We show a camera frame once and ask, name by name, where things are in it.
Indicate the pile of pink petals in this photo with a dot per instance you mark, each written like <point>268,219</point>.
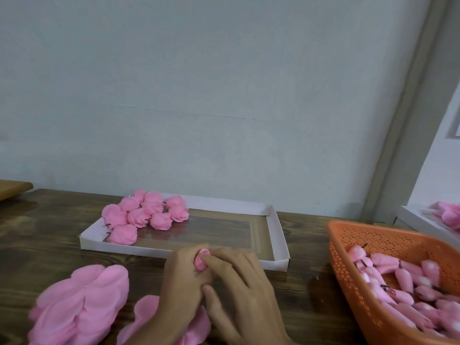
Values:
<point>447,212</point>

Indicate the stack of pink petals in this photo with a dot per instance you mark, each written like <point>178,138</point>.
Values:
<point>140,316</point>
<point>79,305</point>

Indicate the pink rose buds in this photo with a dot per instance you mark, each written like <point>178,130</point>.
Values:
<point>406,280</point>

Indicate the person's left hand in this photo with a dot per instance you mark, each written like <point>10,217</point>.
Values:
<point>180,287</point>

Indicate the white shallow tray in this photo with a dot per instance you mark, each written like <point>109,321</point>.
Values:
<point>230,237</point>

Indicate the grey door frame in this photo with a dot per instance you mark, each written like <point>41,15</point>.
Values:
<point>408,100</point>

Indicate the orange plastic basket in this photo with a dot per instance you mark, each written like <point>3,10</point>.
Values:
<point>348,284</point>

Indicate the person's left forearm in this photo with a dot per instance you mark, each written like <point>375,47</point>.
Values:
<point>144,337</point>

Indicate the person's right hand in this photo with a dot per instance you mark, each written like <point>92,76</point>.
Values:
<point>248,298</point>

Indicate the pink petal flower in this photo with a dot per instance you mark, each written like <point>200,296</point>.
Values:
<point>153,202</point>

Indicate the group of finished pink roses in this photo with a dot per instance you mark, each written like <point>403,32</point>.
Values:
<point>113,215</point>

